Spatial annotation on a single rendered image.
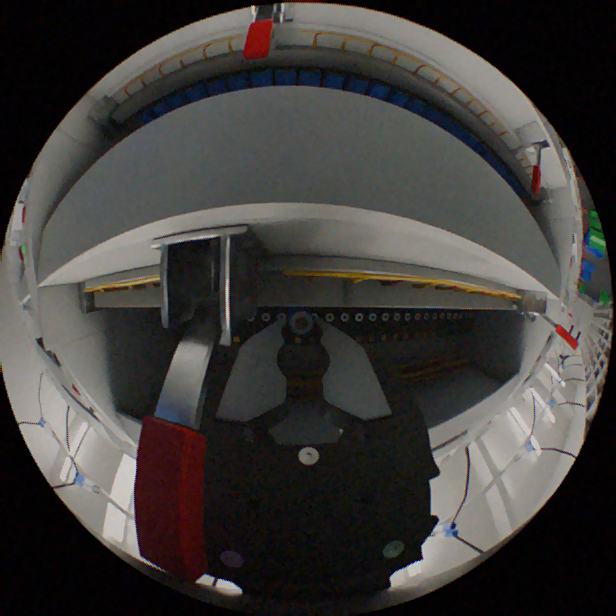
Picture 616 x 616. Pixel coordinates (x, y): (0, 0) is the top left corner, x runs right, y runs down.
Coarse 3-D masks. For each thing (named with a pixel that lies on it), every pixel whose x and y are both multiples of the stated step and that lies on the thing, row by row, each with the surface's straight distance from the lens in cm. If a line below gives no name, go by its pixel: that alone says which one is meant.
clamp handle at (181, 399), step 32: (192, 320) 5; (192, 352) 4; (192, 384) 4; (160, 416) 4; (192, 416) 4; (160, 448) 4; (192, 448) 4; (160, 480) 4; (192, 480) 4; (160, 512) 4; (192, 512) 4; (160, 544) 4; (192, 544) 4; (192, 576) 5
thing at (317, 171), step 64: (192, 128) 6; (256, 128) 5; (320, 128) 4; (384, 128) 5; (128, 192) 6; (192, 192) 4; (256, 192) 3; (320, 192) 3; (384, 192) 4; (448, 192) 5; (512, 192) 12; (64, 256) 10; (128, 256) 8; (384, 256) 8; (448, 256) 7; (512, 256) 9; (64, 320) 21; (128, 320) 25
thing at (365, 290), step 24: (96, 288) 15; (120, 288) 14; (144, 288) 13; (264, 288) 9; (288, 288) 9; (312, 288) 9; (336, 288) 9; (360, 288) 9; (384, 288) 10; (408, 288) 11; (432, 288) 12; (456, 288) 14; (480, 288) 14
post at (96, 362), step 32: (64, 160) 24; (96, 160) 26; (32, 192) 23; (64, 192) 23; (32, 224) 21; (32, 256) 21; (32, 288) 25; (160, 320) 30; (64, 352) 21; (96, 352) 23; (128, 352) 26; (160, 352) 31; (96, 384) 24; (128, 384) 26; (160, 384) 31
